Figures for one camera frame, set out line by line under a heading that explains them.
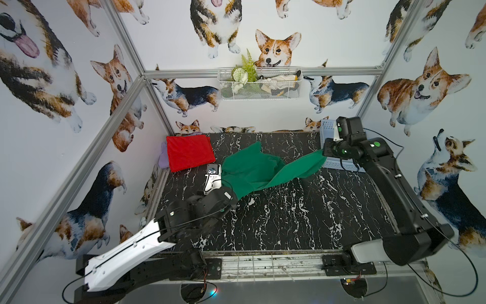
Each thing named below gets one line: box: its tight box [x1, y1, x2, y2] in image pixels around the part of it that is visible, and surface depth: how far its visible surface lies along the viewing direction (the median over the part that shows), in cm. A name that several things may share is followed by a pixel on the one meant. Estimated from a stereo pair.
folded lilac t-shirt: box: [158, 141, 169, 169], surface depth 108 cm
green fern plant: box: [235, 48, 259, 82], surface depth 83 cm
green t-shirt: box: [221, 141, 327, 201], surface depth 85 cm
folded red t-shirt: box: [166, 134, 216, 173], surface depth 110 cm
